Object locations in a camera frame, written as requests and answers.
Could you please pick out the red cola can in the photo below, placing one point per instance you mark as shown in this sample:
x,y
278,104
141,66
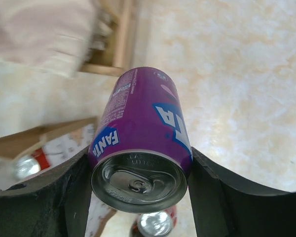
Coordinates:
x,y
156,224
31,164

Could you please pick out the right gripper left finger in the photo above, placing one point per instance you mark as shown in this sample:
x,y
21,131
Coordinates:
x,y
52,204

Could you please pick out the purple soda can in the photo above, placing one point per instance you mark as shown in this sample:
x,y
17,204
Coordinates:
x,y
141,156

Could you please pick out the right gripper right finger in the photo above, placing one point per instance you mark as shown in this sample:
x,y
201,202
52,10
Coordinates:
x,y
225,204

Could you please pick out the red cola can front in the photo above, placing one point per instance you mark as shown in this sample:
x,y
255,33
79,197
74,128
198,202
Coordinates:
x,y
156,224

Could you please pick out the wooden clothes rack frame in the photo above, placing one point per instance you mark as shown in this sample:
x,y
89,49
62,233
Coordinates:
x,y
111,48

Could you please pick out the brown burlap canvas bag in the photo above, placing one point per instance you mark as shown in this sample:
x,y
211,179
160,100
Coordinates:
x,y
60,142

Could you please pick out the cream folded cloth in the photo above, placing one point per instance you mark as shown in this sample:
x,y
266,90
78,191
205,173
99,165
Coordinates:
x,y
50,35

